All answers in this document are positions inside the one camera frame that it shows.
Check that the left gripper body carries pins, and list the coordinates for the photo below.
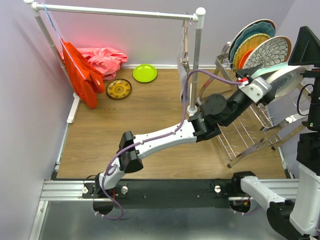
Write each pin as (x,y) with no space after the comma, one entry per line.
(240,102)

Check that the orange plastic plate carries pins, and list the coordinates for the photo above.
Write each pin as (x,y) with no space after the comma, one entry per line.
(244,58)

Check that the light blue divided tray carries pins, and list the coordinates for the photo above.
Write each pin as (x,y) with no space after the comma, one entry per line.
(267,70)

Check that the woven bamboo plate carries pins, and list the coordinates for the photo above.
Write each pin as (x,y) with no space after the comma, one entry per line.
(249,44)

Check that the white striped plate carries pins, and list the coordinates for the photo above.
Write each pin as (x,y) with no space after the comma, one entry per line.
(285,80)

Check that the brown rim floral plate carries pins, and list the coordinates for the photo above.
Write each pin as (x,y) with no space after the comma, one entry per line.
(273,51)

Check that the teal scalloped plate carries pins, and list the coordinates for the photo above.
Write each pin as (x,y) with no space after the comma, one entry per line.
(243,37)

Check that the large floral ceramic plate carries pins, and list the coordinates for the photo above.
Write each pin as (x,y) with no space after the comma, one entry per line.
(236,35)

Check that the lime green plate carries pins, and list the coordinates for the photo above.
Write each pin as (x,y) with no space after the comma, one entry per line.
(144,73)

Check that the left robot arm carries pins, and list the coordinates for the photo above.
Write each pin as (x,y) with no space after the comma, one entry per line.
(216,112)

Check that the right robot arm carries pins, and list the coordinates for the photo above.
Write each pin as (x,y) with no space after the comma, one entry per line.
(298,219)

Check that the metal dish rack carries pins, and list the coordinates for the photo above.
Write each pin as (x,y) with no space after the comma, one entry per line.
(254,130)

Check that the beige clip hanger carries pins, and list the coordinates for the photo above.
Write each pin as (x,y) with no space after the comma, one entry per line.
(184,55)

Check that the grey panda towel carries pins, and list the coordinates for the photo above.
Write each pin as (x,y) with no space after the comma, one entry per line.
(182,74)

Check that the dark yellow patterned plate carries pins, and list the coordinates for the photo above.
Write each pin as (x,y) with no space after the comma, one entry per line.
(118,89)

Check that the pink plastic bag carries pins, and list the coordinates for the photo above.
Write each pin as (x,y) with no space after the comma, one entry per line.
(106,60)

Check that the orange garment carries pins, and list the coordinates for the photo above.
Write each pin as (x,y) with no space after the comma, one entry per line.
(86,81)

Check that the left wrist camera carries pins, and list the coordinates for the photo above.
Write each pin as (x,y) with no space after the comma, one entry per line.
(256,89)

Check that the white clothes rack frame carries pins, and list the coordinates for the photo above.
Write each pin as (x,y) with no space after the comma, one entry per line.
(198,17)

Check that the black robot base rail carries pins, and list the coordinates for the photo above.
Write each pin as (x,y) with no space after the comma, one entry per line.
(173,194)

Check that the blue wire hanger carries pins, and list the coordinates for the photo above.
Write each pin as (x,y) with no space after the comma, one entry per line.
(62,42)

